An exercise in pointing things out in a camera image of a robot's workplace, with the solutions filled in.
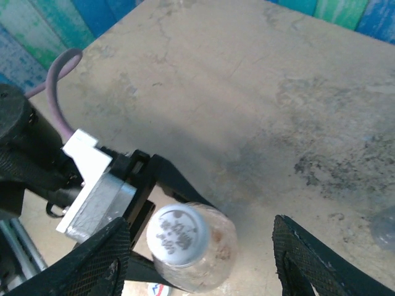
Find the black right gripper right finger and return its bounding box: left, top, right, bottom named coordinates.
left=272, top=215, right=395, bottom=296

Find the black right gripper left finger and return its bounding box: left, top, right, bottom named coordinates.
left=0, top=215, right=132, bottom=296

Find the white cap grey print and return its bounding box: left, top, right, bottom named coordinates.
left=146, top=203, right=208, bottom=268

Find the clear bottle red label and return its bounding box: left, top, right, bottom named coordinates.
left=148, top=203, right=238, bottom=294

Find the clear bottle blue neck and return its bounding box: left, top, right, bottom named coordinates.
left=370, top=206, right=395, bottom=254

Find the white cap red-blue print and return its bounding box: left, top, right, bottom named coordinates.
left=147, top=282, right=173, bottom=296

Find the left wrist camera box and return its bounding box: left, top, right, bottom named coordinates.
left=55, top=128, right=137, bottom=243

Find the aluminium side rail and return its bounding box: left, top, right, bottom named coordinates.
left=0, top=212, right=47, bottom=292

